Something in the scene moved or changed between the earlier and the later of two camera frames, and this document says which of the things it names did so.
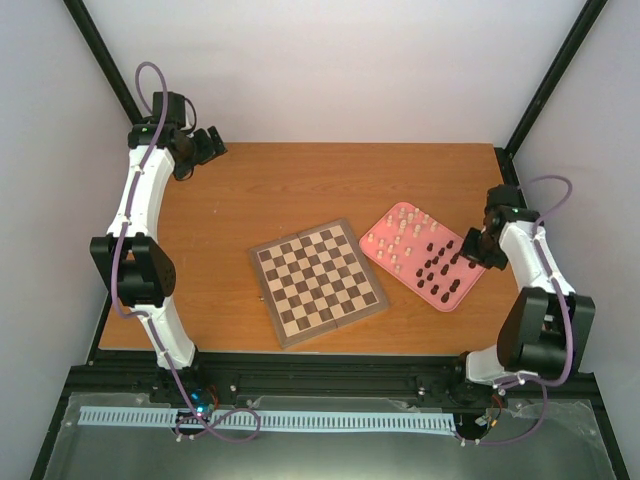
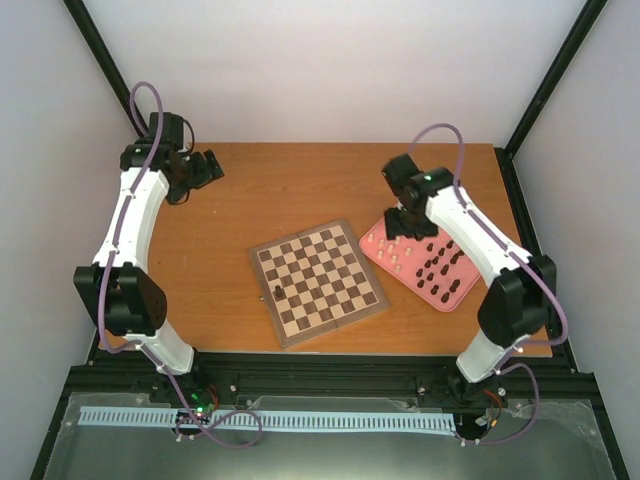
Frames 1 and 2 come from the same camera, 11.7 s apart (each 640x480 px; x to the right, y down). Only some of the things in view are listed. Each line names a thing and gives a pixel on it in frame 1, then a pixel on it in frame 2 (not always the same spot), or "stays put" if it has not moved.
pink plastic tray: (423, 254) stays put
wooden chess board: (314, 281) stays put
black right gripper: (468, 251) → (394, 229)
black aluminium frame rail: (245, 374) stays put
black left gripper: (182, 170) → (206, 176)
